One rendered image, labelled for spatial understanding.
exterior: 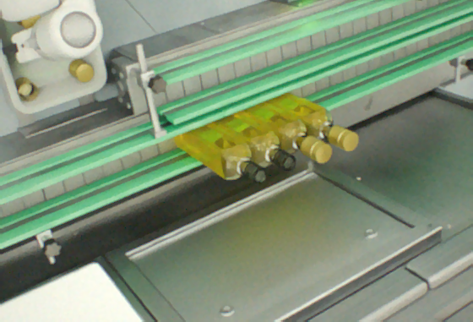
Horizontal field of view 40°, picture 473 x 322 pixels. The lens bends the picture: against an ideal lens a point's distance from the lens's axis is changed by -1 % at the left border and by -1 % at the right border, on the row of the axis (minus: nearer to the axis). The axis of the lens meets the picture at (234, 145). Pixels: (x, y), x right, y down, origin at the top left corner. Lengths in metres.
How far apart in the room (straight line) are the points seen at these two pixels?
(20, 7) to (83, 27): 0.08
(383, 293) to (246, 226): 0.29
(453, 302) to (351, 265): 0.16
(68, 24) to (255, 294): 0.48
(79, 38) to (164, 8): 0.44
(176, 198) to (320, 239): 0.37
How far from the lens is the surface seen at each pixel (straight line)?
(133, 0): 1.30
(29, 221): 1.16
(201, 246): 1.13
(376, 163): 1.38
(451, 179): 1.32
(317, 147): 1.08
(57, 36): 0.91
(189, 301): 1.02
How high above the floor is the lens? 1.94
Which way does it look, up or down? 52 degrees down
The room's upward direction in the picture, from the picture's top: 121 degrees clockwise
